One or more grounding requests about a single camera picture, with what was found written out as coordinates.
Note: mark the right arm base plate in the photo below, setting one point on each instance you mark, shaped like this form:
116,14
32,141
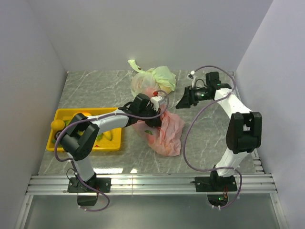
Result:
215,184

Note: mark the yellow plastic tray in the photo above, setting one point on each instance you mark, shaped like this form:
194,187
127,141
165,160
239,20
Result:
101,143

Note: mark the aluminium mounting rail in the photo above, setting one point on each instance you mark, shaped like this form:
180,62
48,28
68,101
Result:
136,184

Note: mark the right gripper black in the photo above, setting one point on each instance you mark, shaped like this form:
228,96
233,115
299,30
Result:
188,98

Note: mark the green plastic bag with fruits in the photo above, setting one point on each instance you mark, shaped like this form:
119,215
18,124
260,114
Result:
146,82

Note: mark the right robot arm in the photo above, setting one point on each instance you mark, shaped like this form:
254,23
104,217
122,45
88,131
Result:
244,131

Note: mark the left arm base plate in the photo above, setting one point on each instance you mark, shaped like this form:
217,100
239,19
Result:
101,184

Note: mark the pink plastic bag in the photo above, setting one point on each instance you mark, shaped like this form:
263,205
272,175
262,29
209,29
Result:
164,140

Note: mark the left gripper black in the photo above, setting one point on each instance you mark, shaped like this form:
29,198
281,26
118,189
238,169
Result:
154,122

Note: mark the right side aluminium rail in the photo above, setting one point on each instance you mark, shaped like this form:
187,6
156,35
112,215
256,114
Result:
233,83

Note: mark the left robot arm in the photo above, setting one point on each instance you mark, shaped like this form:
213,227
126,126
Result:
79,136

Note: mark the yellow lemon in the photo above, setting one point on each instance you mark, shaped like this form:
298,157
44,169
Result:
57,125

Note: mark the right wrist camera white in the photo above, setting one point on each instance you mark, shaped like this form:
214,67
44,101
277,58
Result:
191,76

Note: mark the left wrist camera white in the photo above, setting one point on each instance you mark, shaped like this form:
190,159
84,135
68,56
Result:
157,101

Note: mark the yellow banana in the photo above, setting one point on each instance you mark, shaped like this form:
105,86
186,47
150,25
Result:
107,135

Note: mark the yellow mango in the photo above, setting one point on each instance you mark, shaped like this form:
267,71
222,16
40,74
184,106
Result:
87,114

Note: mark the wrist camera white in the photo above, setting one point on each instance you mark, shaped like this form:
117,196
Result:
157,101
191,76

